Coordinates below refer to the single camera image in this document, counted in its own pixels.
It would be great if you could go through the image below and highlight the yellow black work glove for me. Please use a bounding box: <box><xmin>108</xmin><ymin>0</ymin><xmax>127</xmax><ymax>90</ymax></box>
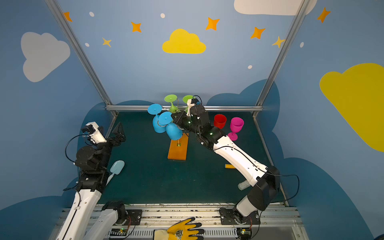
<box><xmin>153</xmin><ymin>217</ymin><xmax>205</xmax><ymax>240</ymax></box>

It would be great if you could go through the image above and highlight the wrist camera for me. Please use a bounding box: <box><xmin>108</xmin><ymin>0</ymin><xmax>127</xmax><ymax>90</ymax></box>
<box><xmin>186</xmin><ymin>98</ymin><xmax>201</xmax><ymax>117</ymax></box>
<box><xmin>81</xmin><ymin>122</ymin><xmax>107</xmax><ymax>145</ymax></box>

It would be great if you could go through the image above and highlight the right green wine glass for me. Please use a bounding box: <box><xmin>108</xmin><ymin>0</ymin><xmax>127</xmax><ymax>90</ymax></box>
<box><xmin>183</xmin><ymin>95</ymin><xmax>193</xmax><ymax>104</ymax></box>

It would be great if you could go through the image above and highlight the pink wine glass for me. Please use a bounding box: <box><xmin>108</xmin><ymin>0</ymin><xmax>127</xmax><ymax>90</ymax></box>
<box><xmin>228</xmin><ymin>117</ymin><xmax>245</xmax><ymax>141</ymax></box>

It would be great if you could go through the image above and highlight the aluminium frame rail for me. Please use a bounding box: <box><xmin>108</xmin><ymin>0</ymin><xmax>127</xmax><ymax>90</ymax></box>
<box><xmin>106</xmin><ymin>105</ymin><xmax>263</xmax><ymax>112</ymax></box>

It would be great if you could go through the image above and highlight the red wine glass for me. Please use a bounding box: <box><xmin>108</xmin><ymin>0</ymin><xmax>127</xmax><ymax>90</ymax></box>
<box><xmin>214</xmin><ymin>114</ymin><xmax>227</xmax><ymax>129</ymax></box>

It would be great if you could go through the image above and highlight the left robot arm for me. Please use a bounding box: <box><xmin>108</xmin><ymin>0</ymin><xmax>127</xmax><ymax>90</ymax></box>
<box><xmin>56</xmin><ymin>122</ymin><xmax>129</xmax><ymax>240</ymax></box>

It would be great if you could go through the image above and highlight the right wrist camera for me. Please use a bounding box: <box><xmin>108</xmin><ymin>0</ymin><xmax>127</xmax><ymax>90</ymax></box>
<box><xmin>186</xmin><ymin>98</ymin><xmax>201</xmax><ymax>117</ymax></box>

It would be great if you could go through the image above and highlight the left circuit board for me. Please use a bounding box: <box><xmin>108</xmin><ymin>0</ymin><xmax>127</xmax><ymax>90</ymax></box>
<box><xmin>110</xmin><ymin>228</ymin><xmax>128</xmax><ymax>237</ymax></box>

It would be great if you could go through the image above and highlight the gold wire glass rack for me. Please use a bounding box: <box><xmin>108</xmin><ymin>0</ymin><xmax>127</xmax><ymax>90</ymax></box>
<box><xmin>155</xmin><ymin>101</ymin><xmax>188</xmax><ymax>148</ymax></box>

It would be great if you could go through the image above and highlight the right circuit board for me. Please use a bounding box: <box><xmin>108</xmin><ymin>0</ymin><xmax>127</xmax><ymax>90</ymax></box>
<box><xmin>236</xmin><ymin>228</ymin><xmax>252</xmax><ymax>240</ymax></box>

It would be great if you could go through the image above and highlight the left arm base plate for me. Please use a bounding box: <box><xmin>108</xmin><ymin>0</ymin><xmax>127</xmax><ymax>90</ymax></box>
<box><xmin>115</xmin><ymin>210</ymin><xmax>143</xmax><ymax>226</ymax></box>

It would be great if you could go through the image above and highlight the yellow toy shovel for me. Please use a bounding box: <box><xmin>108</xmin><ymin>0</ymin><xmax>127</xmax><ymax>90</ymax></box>
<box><xmin>225</xmin><ymin>164</ymin><xmax>236</xmax><ymax>169</ymax></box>

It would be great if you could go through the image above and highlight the circuit board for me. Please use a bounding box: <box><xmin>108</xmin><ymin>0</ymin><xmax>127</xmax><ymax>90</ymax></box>
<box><xmin>110</xmin><ymin>228</ymin><xmax>128</xmax><ymax>237</ymax></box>
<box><xmin>236</xmin><ymin>228</ymin><xmax>252</xmax><ymax>240</ymax></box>

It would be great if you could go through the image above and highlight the light blue toy spatula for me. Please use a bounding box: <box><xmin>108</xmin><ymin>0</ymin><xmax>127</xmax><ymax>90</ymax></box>
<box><xmin>107</xmin><ymin>160</ymin><xmax>125</xmax><ymax>185</ymax></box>

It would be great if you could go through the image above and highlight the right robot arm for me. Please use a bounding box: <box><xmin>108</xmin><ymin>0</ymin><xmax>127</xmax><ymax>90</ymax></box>
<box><xmin>171</xmin><ymin>105</ymin><xmax>280</xmax><ymax>221</ymax></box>

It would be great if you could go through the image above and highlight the left green wine glass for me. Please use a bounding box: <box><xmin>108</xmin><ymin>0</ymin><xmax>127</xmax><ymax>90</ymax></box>
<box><xmin>164</xmin><ymin>94</ymin><xmax>180</xmax><ymax>114</ymax></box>

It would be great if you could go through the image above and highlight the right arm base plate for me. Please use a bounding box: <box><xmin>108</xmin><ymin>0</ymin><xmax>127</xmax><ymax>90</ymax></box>
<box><xmin>219</xmin><ymin>208</ymin><xmax>261</xmax><ymax>225</ymax></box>

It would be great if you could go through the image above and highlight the orange wooden rack base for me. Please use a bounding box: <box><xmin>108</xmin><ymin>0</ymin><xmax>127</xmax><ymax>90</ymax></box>
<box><xmin>168</xmin><ymin>133</ymin><xmax>189</xmax><ymax>161</ymax></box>

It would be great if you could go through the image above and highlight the white brush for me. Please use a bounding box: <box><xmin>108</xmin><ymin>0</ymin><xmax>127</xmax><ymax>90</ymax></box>
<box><xmin>238</xmin><ymin>180</ymin><xmax>251</xmax><ymax>191</ymax></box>

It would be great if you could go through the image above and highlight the blue wine glass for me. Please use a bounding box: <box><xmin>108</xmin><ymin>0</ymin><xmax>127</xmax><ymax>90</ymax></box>
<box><xmin>158</xmin><ymin>111</ymin><xmax>184</xmax><ymax>141</ymax></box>
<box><xmin>147</xmin><ymin>104</ymin><xmax>166</xmax><ymax>134</ymax></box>

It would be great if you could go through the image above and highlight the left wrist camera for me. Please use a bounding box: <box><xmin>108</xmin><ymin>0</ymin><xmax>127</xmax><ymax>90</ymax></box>
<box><xmin>81</xmin><ymin>122</ymin><xmax>107</xmax><ymax>145</ymax></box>

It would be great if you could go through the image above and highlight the green wine glass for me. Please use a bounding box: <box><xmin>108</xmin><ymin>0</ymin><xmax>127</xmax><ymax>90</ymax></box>
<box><xmin>164</xmin><ymin>94</ymin><xmax>180</xmax><ymax>114</ymax></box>
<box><xmin>183</xmin><ymin>95</ymin><xmax>193</xmax><ymax>104</ymax></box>

